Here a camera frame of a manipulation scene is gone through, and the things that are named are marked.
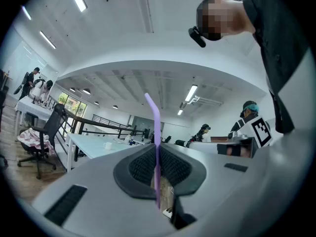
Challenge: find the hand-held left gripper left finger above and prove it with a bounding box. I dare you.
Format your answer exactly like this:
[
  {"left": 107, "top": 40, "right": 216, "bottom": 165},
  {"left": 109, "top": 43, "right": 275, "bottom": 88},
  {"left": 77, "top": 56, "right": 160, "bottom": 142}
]
[{"left": 32, "top": 143, "right": 178, "bottom": 237}]

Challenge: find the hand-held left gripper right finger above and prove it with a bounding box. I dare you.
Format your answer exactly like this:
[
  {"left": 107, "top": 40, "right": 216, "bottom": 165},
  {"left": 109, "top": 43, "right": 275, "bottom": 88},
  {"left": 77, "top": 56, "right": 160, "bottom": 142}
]
[{"left": 159, "top": 131, "right": 311, "bottom": 237}]

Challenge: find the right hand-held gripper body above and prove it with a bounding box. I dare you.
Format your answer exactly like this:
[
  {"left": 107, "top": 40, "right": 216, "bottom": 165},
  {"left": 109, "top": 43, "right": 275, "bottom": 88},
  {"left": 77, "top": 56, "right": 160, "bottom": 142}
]
[{"left": 216, "top": 116, "right": 274, "bottom": 159}]

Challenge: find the purple straw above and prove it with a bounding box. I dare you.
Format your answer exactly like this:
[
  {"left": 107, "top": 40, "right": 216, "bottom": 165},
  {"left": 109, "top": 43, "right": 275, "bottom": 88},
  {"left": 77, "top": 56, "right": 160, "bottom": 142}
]
[{"left": 144, "top": 92, "right": 162, "bottom": 211}]

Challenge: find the floral light blue tablecloth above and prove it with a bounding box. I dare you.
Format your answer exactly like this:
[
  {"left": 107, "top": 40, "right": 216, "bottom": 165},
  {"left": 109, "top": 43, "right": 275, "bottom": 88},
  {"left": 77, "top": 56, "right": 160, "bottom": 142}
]
[{"left": 66, "top": 133, "right": 152, "bottom": 160}]

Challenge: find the black railing wooden handrail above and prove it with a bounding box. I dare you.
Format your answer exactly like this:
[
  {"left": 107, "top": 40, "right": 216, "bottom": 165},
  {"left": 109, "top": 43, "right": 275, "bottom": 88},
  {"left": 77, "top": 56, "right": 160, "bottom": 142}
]
[{"left": 46, "top": 95, "right": 147, "bottom": 162}]

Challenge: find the black office chair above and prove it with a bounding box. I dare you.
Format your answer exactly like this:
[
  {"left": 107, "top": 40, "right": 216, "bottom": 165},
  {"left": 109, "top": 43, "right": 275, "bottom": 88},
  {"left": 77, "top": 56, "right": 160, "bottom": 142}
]
[{"left": 17, "top": 103, "right": 69, "bottom": 180}]

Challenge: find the pink checked cloth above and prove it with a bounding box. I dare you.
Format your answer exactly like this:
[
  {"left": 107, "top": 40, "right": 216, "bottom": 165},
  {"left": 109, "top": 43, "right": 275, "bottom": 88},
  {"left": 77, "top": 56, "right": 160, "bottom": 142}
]
[{"left": 16, "top": 127, "right": 56, "bottom": 155}]

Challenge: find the window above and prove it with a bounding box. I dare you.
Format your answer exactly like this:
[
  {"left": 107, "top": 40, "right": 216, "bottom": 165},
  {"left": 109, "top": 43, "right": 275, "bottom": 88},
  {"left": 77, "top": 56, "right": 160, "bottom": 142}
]
[{"left": 58, "top": 92, "right": 87, "bottom": 119}]

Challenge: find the plain pale blue tablecloth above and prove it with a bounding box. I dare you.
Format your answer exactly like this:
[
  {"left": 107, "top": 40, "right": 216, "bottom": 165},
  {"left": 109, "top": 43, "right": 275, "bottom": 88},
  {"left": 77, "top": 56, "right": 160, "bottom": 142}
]
[{"left": 14, "top": 96, "right": 54, "bottom": 123}]

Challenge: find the person's black shirt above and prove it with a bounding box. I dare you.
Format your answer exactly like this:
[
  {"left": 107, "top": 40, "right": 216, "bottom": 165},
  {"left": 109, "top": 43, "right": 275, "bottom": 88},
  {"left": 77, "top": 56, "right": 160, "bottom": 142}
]
[{"left": 243, "top": 0, "right": 311, "bottom": 134}]

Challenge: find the person's head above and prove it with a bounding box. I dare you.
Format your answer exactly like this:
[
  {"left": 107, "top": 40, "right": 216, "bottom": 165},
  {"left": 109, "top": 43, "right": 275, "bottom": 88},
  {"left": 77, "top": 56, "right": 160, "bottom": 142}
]
[{"left": 196, "top": 0, "right": 256, "bottom": 41}]

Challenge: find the black head-mounted camera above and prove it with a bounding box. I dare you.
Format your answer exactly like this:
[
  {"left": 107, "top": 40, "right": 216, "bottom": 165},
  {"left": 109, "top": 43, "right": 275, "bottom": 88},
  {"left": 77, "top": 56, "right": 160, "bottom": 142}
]
[{"left": 188, "top": 26, "right": 207, "bottom": 48}]

